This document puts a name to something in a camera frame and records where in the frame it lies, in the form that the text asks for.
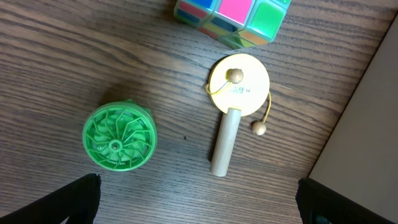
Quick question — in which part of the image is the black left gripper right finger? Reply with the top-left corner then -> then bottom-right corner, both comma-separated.
295,178 -> 393,224

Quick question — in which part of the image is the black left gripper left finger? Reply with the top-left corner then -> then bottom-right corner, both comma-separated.
1,174 -> 101,224

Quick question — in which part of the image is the green plastic wheel toy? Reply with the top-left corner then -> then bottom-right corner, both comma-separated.
81,100 -> 158,172

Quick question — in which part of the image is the yellow wooden rattle drum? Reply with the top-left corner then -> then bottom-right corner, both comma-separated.
206,54 -> 272,177

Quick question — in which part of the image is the colourful puzzle cube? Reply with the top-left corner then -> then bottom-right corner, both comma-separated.
174,0 -> 291,49

